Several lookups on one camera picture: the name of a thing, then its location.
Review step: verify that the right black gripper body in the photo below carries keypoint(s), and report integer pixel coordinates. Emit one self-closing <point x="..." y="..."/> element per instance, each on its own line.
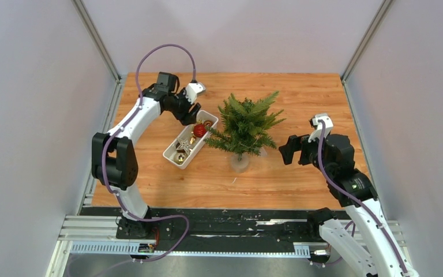
<point x="309" y="153"/>

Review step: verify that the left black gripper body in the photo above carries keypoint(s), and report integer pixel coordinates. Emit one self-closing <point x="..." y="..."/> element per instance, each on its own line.
<point x="180" y="107"/>

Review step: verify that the clear battery box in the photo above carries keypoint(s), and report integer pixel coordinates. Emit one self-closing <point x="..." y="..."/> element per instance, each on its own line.
<point x="263" y="152"/>

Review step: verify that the small green christmas tree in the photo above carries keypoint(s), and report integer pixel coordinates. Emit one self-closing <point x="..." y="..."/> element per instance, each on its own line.
<point x="246" y="126"/>

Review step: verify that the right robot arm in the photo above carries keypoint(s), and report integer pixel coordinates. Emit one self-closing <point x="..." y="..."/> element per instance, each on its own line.
<point x="379" y="254"/>

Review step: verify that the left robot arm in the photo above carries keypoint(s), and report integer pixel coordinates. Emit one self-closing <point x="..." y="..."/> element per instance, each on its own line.
<point x="114" y="161"/>

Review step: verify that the bronze ball ornament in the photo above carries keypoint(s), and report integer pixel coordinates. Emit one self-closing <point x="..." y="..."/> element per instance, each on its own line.
<point x="207" y="124"/>

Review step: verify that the red glitter ball ornament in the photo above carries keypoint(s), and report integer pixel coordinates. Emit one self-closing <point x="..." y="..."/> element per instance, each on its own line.
<point x="199" y="130"/>

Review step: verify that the silver star ornament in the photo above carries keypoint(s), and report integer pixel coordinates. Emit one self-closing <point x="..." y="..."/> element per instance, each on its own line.
<point x="183" y="146"/>

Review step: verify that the white ornament tray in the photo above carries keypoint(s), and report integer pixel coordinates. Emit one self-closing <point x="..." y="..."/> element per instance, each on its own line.
<point x="197" y="143"/>

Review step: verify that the gold ball ornament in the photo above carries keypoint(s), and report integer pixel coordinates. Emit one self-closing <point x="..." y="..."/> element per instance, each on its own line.
<point x="179" y="158"/>

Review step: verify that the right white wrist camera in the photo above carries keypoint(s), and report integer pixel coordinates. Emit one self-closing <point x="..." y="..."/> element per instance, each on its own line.
<point x="322" y="125"/>

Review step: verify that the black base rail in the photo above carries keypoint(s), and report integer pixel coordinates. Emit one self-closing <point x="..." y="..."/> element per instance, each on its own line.
<point x="230" y="230"/>

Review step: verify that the left aluminium frame post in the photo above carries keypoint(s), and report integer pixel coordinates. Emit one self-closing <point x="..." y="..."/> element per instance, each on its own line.
<point x="96" y="38"/>

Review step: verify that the aluminium frame post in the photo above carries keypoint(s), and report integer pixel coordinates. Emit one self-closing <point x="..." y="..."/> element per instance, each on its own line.
<point x="366" y="39"/>
<point x="96" y="38"/>

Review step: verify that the right aluminium frame post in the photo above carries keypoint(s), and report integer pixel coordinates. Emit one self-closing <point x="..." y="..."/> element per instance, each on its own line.
<point x="366" y="39"/>

